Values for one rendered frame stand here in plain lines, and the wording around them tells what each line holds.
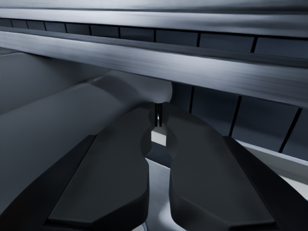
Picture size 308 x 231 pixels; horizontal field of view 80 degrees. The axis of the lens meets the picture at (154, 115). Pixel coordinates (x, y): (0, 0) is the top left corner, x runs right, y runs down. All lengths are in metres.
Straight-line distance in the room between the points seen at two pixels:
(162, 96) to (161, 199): 0.17
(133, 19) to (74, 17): 0.08
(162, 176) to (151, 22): 0.18
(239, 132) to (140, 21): 0.13
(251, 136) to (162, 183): 0.14
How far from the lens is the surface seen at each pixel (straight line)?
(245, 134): 0.17
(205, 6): 0.20
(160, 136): 0.16
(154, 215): 0.33
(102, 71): 0.16
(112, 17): 0.20
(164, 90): 0.15
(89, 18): 0.22
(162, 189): 0.27
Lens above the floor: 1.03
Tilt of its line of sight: 47 degrees down
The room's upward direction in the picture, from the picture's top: 131 degrees counter-clockwise
